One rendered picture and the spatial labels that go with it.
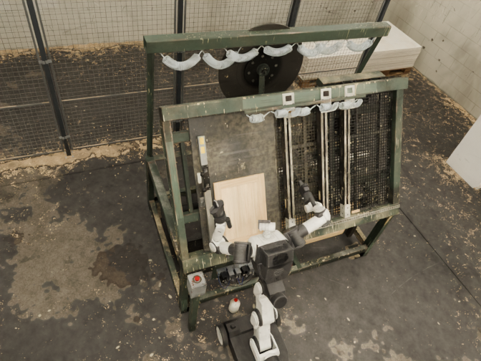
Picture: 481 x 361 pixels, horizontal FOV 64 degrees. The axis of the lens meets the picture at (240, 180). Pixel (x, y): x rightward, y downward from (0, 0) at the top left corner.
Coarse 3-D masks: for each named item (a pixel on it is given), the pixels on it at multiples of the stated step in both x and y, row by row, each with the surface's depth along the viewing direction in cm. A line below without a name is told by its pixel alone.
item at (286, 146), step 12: (288, 108) 301; (288, 120) 308; (288, 132) 310; (288, 144) 313; (288, 156) 318; (288, 168) 319; (288, 180) 321; (288, 192) 324; (288, 204) 327; (288, 216) 330
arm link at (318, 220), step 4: (316, 208) 295; (320, 208) 292; (324, 208) 289; (316, 212) 291; (320, 212) 288; (316, 216) 287; (320, 216) 286; (308, 220) 287; (312, 220) 285; (316, 220) 285; (320, 220) 285; (324, 220) 286; (328, 220) 289; (304, 224) 284; (308, 224) 284; (312, 224) 284; (316, 224) 284; (320, 224) 285; (324, 224) 288; (328, 224) 290; (308, 228) 283; (312, 228) 284; (316, 228) 286; (308, 232) 283
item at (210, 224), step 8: (200, 136) 286; (200, 152) 289; (200, 160) 291; (200, 168) 295; (208, 192) 299; (208, 200) 301; (208, 208) 302; (208, 216) 304; (208, 224) 306; (208, 232) 310
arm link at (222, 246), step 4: (224, 236) 292; (212, 244) 286; (220, 244) 285; (224, 244) 281; (228, 244) 277; (212, 248) 288; (216, 248) 285; (220, 248) 283; (224, 248) 279; (216, 252) 288; (220, 252) 285; (224, 252) 280
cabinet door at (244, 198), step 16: (256, 176) 314; (224, 192) 307; (240, 192) 313; (256, 192) 318; (224, 208) 310; (240, 208) 316; (256, 208) 322; (240, 224) 320; (256, 224) 326; (240, 240) 323
